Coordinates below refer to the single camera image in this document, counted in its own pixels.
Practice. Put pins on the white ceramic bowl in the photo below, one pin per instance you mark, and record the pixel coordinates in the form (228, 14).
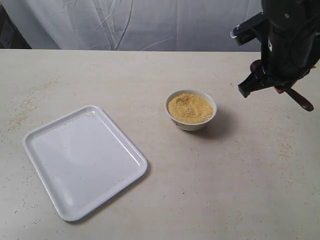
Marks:
(185, 126)

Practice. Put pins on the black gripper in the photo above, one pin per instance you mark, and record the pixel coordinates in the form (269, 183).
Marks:
(287, 55)

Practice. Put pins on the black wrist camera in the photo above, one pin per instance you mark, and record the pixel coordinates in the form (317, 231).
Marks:
(256, 27)

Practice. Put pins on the white rectangular plastic tray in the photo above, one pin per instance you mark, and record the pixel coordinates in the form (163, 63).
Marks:
(83, 160)

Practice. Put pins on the dark red wooden spoon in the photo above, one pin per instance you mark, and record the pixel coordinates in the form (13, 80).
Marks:
(297, 97)

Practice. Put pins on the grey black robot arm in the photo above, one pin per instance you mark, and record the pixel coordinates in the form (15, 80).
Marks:
(286, 13)

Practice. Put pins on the white backdrop cloth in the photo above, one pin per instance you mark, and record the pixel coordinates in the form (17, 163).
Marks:
(132, 25)

